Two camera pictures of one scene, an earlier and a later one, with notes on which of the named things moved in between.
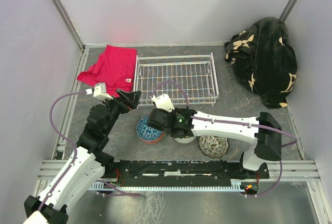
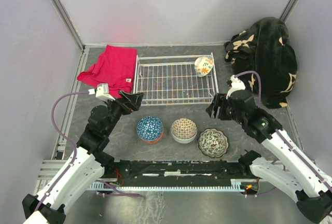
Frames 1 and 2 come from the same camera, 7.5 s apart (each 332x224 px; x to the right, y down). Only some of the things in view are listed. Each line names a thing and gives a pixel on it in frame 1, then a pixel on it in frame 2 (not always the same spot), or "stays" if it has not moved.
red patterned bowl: x=212 y=146 stays
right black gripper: x=174 y=112 to x=219 y=100
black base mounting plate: x=185 y=172 stays
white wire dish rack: x=188 y=79 stays
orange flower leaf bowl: x=184 y=140 to x=203 y=65
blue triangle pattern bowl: x=148 y=134 stays
